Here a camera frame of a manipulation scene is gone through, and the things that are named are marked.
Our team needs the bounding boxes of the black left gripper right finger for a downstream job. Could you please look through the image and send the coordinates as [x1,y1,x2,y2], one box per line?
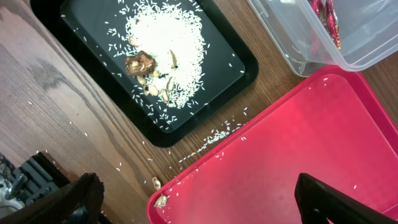
[294,173,397,224]

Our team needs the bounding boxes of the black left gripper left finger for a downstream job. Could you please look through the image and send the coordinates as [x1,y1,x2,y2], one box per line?
[1,173,104,224]

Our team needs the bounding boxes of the food scraps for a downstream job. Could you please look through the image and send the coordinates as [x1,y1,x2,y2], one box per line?
[104,0,212,110]

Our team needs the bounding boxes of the red ketchup packet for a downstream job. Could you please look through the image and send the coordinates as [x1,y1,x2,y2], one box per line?
[308,0,341,50]

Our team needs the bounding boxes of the red plastic tray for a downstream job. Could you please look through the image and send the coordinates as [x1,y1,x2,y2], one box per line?
[146,66,397,224]

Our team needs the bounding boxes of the black rectangular tray bin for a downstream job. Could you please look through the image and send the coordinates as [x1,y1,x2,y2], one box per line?
[30,0,259,147]

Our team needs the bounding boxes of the clear plastic bin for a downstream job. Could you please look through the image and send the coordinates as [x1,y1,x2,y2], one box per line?
[249,0,397,77]

